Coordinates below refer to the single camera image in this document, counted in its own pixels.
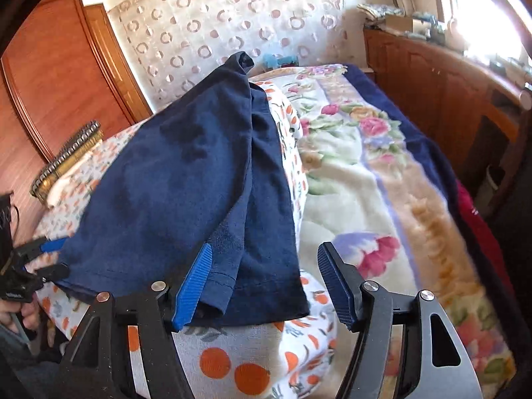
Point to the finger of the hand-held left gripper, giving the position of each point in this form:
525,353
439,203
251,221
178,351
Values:
52,244
54,272

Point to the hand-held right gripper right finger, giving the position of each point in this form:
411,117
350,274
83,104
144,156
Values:
337,286

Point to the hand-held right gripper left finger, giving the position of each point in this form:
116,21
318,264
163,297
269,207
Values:
192,289

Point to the navy blue t-shirt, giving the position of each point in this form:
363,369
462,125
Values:
166,174

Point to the person's left hand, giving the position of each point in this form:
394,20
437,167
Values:
27,316

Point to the brown patterned cushion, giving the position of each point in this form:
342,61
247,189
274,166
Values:
68,156

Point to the orange-print white bed sheet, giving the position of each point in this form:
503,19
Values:
245,361

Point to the floral fleece blanket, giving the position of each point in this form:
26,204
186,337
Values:
353,183

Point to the red cloth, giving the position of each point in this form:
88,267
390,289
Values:
478,232

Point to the wooden sideboard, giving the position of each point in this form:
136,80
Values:
415,75

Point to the small blue object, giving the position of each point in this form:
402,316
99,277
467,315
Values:
278,61

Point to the white circle-pattern lace cover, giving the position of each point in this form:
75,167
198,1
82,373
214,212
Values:
208,29

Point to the cardboard box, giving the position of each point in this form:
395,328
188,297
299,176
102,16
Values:
399,24

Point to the patterned folded cloth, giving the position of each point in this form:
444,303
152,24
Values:
380,11

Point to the bright window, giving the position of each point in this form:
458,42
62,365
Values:
482,4

